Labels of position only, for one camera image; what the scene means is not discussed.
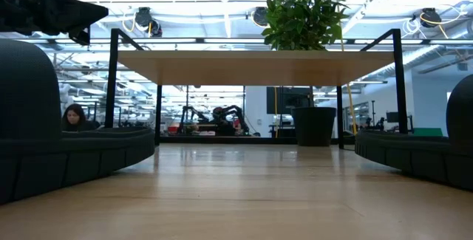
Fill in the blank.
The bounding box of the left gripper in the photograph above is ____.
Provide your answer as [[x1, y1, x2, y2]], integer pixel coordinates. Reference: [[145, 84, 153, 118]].
[[0, 0, 109, 46]]

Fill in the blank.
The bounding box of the person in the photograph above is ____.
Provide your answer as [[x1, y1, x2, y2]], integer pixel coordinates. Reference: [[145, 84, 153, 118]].
[[61, 103, 101, 133]]

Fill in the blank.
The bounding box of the green board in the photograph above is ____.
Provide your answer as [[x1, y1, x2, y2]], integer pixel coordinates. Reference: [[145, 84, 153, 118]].
[[412, 127, 444, 137]]

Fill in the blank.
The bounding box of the green plant in black pot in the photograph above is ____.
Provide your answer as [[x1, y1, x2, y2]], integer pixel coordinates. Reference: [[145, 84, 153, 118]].
[[261, 0, 349, 147]]

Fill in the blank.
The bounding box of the black ceiling cable reel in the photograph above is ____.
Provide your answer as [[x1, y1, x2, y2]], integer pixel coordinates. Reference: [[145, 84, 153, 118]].
[[251, 6, 270, 28], [133, 7, 164, 38], [419, 7, 443, 29]]

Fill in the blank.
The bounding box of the black wall monitor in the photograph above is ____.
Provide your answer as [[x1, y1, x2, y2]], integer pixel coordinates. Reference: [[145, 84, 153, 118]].
[[266, 86, 316, 116]]

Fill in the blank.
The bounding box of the wooden shelf with black frame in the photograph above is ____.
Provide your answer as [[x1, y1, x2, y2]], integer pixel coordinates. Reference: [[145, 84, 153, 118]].
[[104, 28, 409, 151]]

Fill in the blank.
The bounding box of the black table frame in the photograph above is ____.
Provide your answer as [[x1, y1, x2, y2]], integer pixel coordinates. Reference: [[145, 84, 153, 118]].
[[154, 135, 356, 145]]

